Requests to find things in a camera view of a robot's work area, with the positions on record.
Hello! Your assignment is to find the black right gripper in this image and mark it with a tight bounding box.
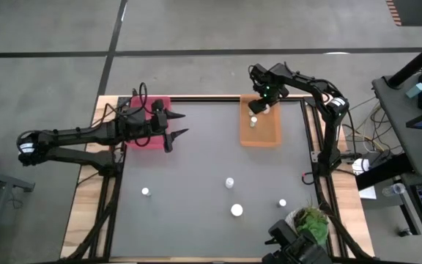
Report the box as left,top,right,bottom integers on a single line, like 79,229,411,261
248,81,289,114

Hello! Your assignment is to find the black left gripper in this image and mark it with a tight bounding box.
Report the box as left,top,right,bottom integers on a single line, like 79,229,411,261
145,99,189,153

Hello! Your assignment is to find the pink plastic bin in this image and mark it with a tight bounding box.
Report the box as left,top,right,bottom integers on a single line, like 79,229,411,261
125,95,174,150

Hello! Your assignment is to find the orange plastic bin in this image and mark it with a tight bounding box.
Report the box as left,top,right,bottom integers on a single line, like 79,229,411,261
239,93,283,148

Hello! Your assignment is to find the grey table mat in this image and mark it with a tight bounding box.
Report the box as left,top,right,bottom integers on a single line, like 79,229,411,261
110,100,330,258

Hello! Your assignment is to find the white power adapter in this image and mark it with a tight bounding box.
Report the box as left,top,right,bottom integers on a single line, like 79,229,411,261
351,157,371,176

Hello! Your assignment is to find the green succulent in white pot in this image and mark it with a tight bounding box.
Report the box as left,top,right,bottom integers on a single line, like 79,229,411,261
286,207,330,247

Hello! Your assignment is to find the white paper sheet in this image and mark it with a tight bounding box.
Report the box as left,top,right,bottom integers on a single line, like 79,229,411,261
358,186,378,201

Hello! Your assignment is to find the dark grey side desk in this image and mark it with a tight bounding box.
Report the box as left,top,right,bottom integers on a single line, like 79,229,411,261
371,65,422,177

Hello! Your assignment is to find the black handheld device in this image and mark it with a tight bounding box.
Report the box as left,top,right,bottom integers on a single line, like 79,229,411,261
261,219,333,264

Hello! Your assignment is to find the small teal box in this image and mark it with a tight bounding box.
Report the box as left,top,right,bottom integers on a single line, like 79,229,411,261
405,81,422,99

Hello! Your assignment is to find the clear plastic water bottle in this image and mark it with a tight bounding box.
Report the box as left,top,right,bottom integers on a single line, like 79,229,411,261
381,182,407,197

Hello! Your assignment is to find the black pole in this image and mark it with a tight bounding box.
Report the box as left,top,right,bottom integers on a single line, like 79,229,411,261
386,33,422,89

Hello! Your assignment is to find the red striped floor mat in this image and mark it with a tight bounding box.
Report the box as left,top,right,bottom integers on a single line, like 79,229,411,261
385,0,422,27

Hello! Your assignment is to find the black table frame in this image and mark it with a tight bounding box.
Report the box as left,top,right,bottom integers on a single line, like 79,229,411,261
59,87,379,264

